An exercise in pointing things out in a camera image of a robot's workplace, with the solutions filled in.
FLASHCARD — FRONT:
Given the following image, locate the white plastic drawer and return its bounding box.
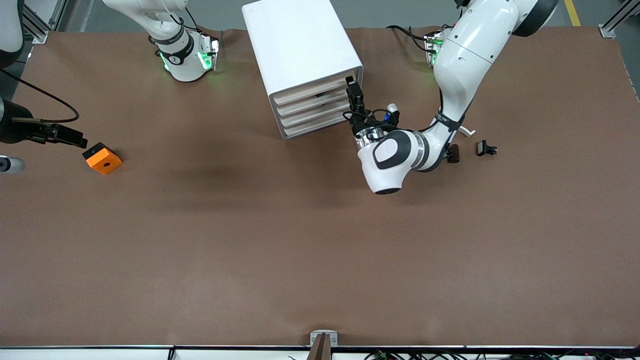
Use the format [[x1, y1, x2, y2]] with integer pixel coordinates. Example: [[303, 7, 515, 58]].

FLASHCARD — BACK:
[[280, 95, 351, 128], [283, 106, 353, 140], [276, 83, 351, 117], [273, 70, 357, 106]]

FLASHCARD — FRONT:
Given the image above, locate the white drawer cabinet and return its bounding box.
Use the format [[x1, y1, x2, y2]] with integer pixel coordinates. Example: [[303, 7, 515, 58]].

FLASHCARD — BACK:
[[242, 0, 364, 141]]

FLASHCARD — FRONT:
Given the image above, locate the orange and black cube box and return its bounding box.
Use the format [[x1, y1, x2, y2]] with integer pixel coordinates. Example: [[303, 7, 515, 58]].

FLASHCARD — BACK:
[[82, 142, 123, 176]]

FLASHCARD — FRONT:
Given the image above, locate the brown table mat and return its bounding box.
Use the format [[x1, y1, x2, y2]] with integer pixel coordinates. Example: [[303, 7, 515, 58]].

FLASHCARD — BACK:
[[0, 26, 640, 348]]

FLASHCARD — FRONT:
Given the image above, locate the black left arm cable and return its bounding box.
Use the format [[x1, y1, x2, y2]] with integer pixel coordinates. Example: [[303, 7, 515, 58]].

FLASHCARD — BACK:
[[342, 107, 401, 133]]

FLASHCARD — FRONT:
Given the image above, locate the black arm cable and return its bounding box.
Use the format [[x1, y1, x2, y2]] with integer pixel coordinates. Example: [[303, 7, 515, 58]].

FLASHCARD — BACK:
[[0, 69, 80, 123], [342, 107, 401, 133]]

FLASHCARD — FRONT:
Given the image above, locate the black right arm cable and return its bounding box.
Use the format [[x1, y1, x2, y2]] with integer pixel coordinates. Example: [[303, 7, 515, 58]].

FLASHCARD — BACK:
[[0, 69, 80, 123]]

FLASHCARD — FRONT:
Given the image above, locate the black base cable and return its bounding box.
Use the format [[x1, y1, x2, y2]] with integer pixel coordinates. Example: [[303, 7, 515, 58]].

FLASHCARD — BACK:
[[386, 24, 441, 53], [182, 6, 223, 38]]

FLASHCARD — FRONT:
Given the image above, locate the aluminium frame profile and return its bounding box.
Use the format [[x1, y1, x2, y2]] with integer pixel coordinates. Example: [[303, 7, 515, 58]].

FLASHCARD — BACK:
[[22, 0, 51, 45], [599, 0, 640, 39], [47, 0, 68, 31]]

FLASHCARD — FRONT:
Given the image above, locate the metal bracket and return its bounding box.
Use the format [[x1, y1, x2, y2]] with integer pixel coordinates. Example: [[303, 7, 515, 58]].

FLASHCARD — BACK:
[[310, 330, 339, 347]]

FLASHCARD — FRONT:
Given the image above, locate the white table edge rail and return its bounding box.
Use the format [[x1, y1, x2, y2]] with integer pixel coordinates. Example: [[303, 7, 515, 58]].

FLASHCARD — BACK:
[[0, 346, 640, 360]]

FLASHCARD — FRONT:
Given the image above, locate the black cable bundle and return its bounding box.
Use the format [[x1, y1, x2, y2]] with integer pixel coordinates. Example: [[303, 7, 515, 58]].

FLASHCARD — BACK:
[[364, 350, 640, 360]]

